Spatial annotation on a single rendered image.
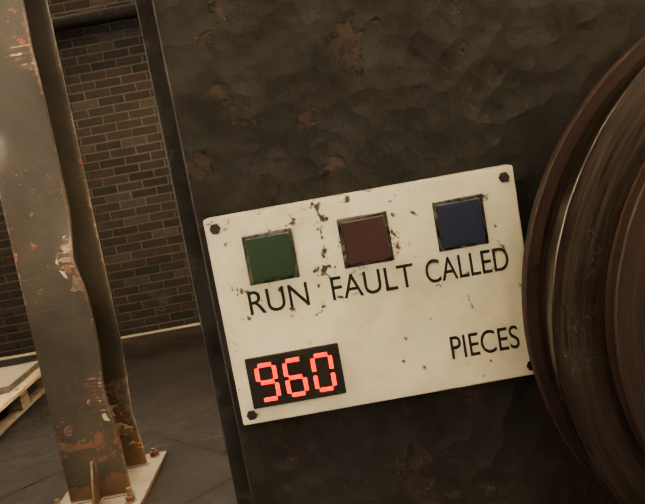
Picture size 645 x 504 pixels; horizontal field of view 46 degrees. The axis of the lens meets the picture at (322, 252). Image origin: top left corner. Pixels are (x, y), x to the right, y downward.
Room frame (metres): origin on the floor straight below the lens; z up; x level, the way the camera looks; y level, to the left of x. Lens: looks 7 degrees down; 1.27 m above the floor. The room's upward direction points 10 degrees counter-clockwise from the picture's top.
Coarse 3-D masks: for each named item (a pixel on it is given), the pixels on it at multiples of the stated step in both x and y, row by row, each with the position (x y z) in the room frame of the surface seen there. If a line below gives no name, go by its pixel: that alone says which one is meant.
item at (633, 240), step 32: (640, 192) 0.47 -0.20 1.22; (640, 224) 0.47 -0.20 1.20; (640, 256) 0.47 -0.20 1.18; (608, 288) 0.48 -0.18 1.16; (640, 288) 0.47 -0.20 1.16; (608, 320) 0.48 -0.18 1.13; (640, 320) 0.47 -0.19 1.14; (608, 352) 0.49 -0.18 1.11; (640, 352) 0.47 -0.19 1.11; (640, 384) 0.47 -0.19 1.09; (640, 416) 0.47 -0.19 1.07
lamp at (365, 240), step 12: (348, 228) 0.62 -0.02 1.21; (360, 228) 0.62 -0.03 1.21; (372, 228) 0.62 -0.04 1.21; (384, 228) 0.62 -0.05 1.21; (348, 240) 0.62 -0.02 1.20; (360, 240) 0.62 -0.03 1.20; (372, 240) 0.62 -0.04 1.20; (384, 240) 0.62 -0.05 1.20; (348, 252) 0.62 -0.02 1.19; (360, 252) 0.62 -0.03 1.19; (372, 252) 0.62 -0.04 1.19; (384, 252) 0.62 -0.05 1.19; (348, 264) 0.62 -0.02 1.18
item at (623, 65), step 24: (624, 72) 0.55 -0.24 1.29; (600, 96) 0.55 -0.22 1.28; (576, 120) 0.55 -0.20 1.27; (552, 168) 0.55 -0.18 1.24; (552, 192) 0.55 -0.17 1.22; (528, 240) 0.55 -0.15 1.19; (528, 264) 0.55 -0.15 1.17; (528, 288) 0.55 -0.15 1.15; (528, 312) 0.55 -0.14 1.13; (528, 336) 0.55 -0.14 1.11; (552, 384) 0.55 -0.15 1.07; (552, 408) 0.55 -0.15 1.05; (576, 456) 0.55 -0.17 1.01
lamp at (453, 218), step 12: (444, 204) 0.62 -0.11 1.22; (456, 204) 0.61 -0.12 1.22; (468, 204) 0.61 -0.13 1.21; (444, 216) 0.61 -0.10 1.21; (456, 216) 0.61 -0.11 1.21; (468, 216) 0.61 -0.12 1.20; (480, 216) 0.61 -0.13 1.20; (444, 228) 0.61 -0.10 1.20; (456, 228) 0.61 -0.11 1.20; (468, 228) 0.61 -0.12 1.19; (480, 228) 0.61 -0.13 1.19; (444, 240) 0.61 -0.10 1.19; (456, 240) 0.61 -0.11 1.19; (468, 240) 0.61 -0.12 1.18; (480, 240) 0.61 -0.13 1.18
